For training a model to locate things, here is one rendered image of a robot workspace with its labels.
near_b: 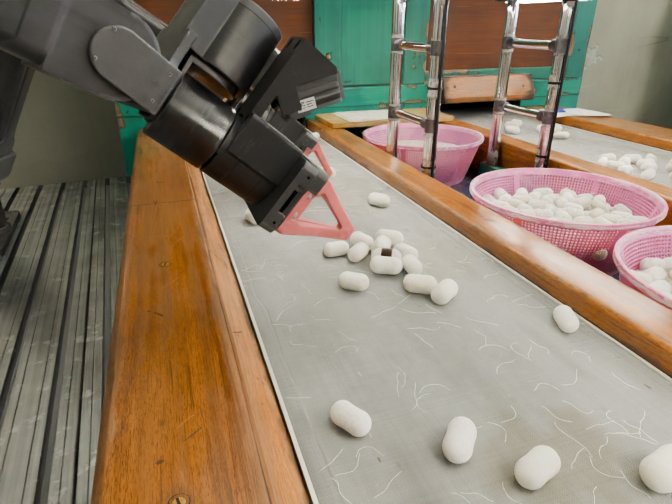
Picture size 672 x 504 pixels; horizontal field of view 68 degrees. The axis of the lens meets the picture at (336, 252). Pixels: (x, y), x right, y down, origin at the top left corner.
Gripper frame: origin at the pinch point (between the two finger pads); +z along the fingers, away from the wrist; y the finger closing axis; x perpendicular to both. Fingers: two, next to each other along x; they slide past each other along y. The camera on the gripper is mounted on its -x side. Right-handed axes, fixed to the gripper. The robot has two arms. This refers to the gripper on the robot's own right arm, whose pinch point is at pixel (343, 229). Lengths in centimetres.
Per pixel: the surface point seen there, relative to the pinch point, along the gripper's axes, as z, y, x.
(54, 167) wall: -23, 170, 62
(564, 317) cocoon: 16.5, -12.4, -6.3
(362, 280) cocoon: 5.4, 0.0, 3.1
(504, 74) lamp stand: 33, 47, -40
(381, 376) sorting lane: 3.8, -12.9, 6.5
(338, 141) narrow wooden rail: 19, 61, -9
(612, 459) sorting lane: 12.1, -25.3, -0.5
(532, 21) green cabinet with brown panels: 56, 89, -72
